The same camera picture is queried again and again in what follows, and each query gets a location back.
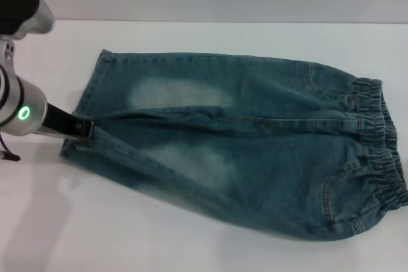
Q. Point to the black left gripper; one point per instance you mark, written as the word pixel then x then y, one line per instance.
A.
pixel 60 124

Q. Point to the blue denim shorts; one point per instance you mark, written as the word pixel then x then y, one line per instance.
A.
pixel 255 157

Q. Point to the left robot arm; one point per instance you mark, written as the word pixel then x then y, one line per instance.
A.
pixel 25 100

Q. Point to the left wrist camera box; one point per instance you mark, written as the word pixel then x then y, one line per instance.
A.
pixel 22 11

